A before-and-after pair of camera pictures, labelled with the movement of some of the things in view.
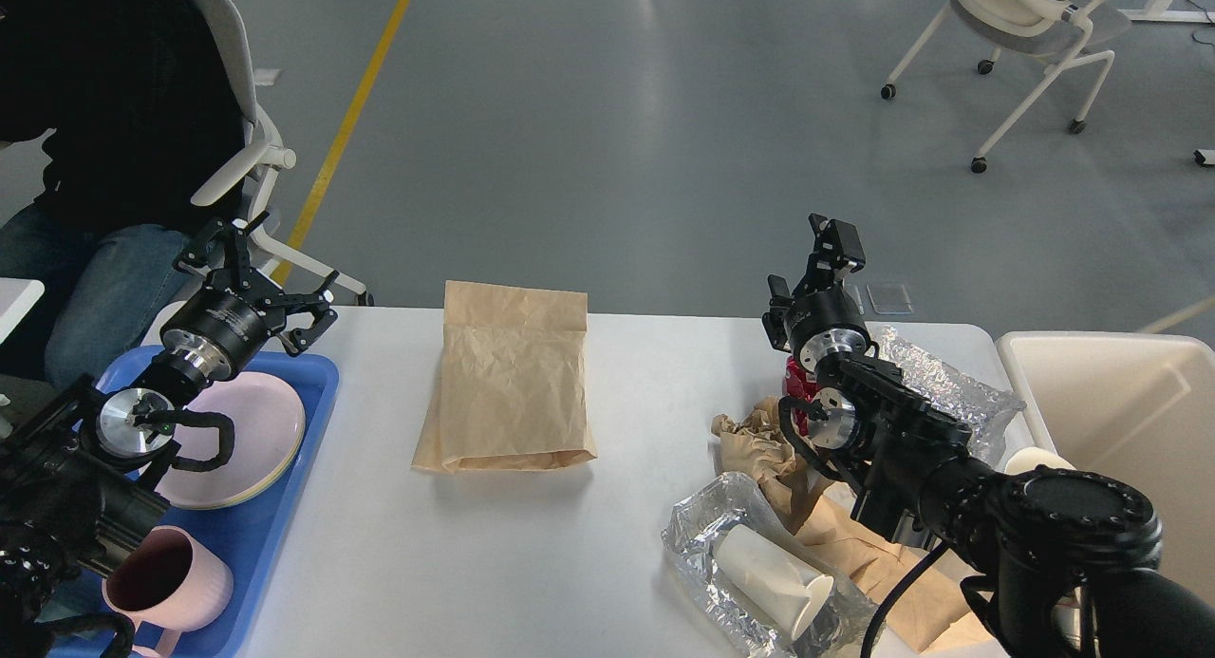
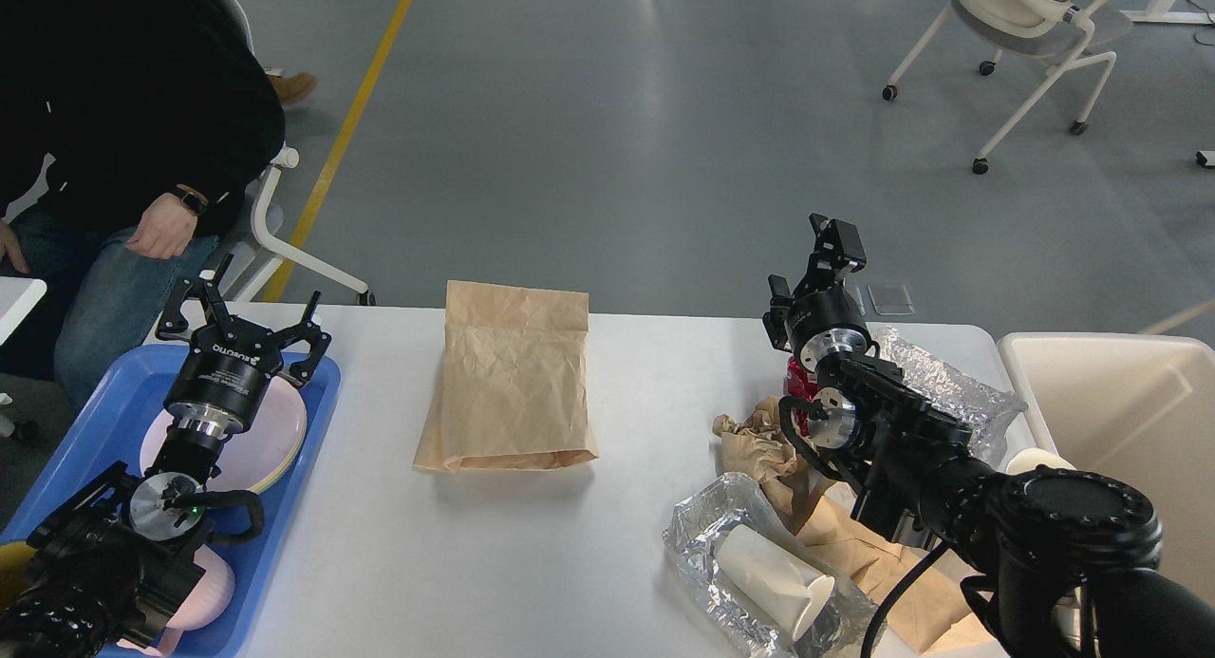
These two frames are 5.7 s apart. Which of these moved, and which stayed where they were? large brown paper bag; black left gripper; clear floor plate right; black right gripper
Moved: black left gripper
Stayed: clear floor plate right; large brown paper bag; black right gripper
